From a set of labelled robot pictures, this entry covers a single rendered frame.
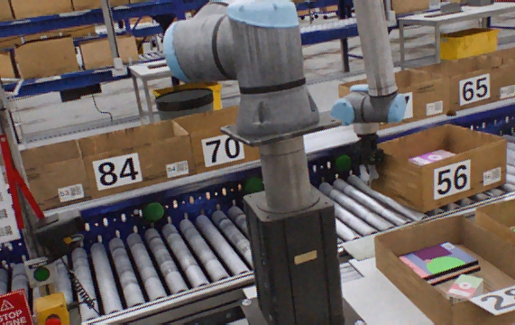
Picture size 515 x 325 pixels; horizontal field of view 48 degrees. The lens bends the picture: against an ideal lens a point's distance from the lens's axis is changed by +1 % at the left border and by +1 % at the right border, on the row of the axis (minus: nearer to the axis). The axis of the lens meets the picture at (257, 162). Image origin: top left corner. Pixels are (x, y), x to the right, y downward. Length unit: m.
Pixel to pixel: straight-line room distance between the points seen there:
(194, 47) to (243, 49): 0.14
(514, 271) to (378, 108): 0.62
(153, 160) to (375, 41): 0.91
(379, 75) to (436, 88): 0.83
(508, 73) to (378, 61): 1.15
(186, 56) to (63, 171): 0.92
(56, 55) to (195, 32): 5.05
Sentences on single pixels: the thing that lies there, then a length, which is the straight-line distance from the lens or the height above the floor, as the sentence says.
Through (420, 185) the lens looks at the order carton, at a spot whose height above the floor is 0.85.
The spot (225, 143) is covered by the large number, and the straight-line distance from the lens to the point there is 2.21.
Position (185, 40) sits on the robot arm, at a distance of 1.35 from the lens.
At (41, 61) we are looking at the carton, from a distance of 6.35.
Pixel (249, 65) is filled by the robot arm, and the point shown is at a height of 1.41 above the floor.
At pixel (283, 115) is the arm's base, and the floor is 1.31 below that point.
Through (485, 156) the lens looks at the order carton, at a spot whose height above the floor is 0.88.
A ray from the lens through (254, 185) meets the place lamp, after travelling 2.21.
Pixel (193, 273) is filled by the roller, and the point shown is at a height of 0.75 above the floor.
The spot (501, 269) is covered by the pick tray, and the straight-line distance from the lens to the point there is 1.70.
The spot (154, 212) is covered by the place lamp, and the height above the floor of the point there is 0.81.
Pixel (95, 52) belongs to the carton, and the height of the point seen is 0.95.
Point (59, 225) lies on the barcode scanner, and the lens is 1.48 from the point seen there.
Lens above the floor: 1.61
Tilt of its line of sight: 19 degrees down
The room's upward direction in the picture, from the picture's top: 8 degrees counter-clockwise
